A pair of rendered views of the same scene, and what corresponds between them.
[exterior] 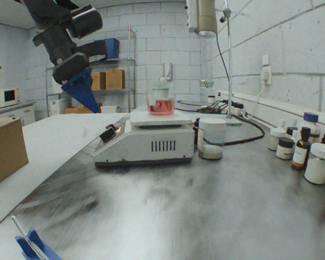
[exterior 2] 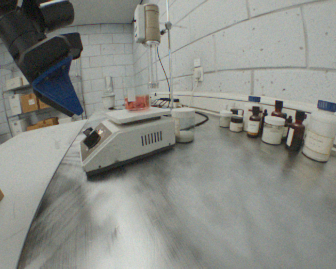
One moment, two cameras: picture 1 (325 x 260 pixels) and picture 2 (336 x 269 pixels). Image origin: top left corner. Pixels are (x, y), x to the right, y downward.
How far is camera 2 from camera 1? 0.12 m
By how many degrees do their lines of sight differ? 26
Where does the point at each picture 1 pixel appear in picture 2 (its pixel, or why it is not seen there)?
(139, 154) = (131, 151)
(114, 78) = not seen: hidden behind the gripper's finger
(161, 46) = (101, 62)
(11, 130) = not seen: outside the picture
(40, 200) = (44, 252)
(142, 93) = (90, 103)
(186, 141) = (170, 129)
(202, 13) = (149, 25)
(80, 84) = (58, 79)
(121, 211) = (157, 221)
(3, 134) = not seen: outside the picture
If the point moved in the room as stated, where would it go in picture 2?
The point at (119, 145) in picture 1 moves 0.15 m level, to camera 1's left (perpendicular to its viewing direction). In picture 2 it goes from (110, 147) to (29, 164)
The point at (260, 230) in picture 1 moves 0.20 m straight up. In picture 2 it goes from (274, 185) to (297, 39)
